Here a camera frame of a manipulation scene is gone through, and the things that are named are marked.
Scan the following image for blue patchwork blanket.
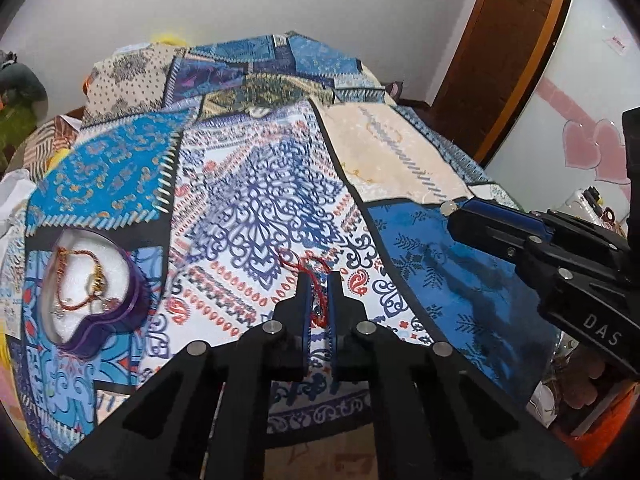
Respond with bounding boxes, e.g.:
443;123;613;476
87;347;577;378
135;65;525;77
20;32;561;461

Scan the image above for brown wooden door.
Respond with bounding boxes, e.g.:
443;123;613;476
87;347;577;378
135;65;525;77
430;0;573;163

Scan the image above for orange string bracelet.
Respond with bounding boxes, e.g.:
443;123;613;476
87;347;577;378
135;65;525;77
52;246;108;311

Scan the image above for green patterned cloth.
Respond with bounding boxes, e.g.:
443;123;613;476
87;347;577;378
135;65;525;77
0;100;48;173

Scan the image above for yellow pillow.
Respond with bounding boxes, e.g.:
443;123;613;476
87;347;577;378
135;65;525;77
150;30;197;49

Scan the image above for person's right hand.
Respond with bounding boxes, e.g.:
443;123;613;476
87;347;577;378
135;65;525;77
555;347;638;436

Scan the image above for white cloth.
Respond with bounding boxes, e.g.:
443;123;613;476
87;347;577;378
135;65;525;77
0;170;39;227

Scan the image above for purple heart-shaped tin box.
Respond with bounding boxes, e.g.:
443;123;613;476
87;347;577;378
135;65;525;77
40;228;151;358

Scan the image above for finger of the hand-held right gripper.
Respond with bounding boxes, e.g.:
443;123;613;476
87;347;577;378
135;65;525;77
442;199;556;266

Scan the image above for orange striped cloth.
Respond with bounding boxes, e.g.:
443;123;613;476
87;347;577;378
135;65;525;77
22;115;84;181

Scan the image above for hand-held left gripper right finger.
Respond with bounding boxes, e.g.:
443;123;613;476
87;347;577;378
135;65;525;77
325;272;586;480

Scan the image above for white appliance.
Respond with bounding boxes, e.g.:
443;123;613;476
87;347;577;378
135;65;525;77
560;187;628;236

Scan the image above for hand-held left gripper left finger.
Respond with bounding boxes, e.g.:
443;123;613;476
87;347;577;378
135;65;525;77
57;272;321;480

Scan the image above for red string bracelet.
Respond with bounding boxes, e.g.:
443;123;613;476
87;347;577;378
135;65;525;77
276;247;332;328

